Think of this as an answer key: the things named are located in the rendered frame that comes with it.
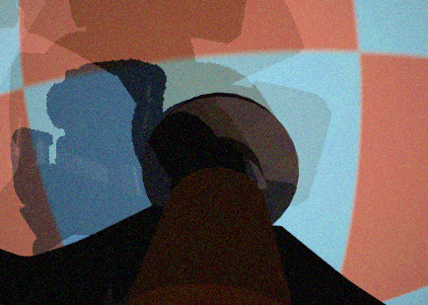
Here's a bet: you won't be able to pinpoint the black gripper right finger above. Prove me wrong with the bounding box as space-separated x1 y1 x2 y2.
273 224 389 305

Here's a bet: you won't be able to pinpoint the orange knob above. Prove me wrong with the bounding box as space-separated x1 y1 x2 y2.
126 168 292 305

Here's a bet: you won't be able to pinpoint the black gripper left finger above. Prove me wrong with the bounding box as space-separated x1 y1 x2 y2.
0 204 164 305

